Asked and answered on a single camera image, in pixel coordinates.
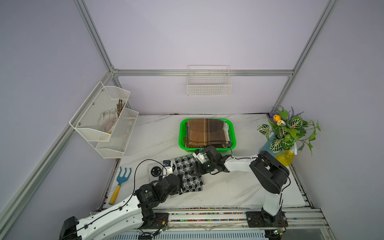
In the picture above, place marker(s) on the yellow spray bottle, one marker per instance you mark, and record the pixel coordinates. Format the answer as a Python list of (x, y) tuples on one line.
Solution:
[(287, 153)]

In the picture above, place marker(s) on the white mesh lower shelf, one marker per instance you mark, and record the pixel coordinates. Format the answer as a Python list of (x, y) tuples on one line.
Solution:
[(116, 147)]

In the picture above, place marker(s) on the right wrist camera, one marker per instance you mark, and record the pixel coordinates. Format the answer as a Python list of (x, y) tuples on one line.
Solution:
[(200, 156)]

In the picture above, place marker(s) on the artificial green leafy plant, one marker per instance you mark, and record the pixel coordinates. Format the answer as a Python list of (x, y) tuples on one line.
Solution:
[(287, 129)]

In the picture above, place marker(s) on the white cloth black discs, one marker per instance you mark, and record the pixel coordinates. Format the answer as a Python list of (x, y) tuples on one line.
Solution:
[(155, 171)]

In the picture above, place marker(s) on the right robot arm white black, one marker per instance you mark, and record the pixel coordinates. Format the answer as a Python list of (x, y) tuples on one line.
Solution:
[(271, 174)]

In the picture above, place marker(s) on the blue vase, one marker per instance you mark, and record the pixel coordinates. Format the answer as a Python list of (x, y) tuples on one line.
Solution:
[(267, 145)]

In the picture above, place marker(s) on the green plastic basket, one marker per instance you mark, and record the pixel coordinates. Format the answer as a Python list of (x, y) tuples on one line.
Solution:
[(231, 131)]

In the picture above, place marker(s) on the blue yellow garden rake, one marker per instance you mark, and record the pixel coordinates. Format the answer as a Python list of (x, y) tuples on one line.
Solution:
[(121, 178)]

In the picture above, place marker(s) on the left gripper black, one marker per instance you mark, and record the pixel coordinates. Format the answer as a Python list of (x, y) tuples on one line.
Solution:
[(178, 187)]

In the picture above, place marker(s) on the houndstooth black white cloth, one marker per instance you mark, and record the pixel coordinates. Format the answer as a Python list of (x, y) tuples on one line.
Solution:
[(188, 182)]

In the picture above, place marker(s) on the white mesh upper shelf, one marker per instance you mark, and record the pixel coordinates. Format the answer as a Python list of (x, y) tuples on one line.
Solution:
[(98, 111)]

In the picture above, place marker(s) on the clear glove in shelf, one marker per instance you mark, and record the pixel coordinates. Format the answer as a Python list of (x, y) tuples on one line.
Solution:
[(107, 120)]

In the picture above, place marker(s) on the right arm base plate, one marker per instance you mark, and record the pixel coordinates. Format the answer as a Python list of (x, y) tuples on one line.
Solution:
[(261, 219)]

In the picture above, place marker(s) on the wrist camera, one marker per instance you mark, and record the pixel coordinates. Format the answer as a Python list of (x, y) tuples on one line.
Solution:
[(200, 156), (167, 168)]

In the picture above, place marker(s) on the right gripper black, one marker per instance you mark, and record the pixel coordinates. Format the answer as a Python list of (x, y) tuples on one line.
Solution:
[(202, 171)]

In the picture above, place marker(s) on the white wire wall basket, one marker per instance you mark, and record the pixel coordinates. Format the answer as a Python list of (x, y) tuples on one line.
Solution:
[(209, 80)]

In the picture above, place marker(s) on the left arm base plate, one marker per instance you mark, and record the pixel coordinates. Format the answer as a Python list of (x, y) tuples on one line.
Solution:
[(156, 222)]

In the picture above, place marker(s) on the white mesh shelf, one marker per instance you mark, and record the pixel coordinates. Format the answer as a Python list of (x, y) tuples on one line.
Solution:
[(98, 111), (116, 147)]

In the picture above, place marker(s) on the brown plaid scarf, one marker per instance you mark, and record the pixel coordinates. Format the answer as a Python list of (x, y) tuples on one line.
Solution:
[(201, 133)]

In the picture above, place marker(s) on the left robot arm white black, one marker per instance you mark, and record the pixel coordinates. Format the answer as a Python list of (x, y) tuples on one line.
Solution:
[(132, 213)]

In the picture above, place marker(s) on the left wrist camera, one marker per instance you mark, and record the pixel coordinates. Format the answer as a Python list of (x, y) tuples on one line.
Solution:
[(167, 168)]

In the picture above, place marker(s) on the aluminium mounting rail frame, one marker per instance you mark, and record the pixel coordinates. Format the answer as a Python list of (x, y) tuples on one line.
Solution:
[(213, 220)]

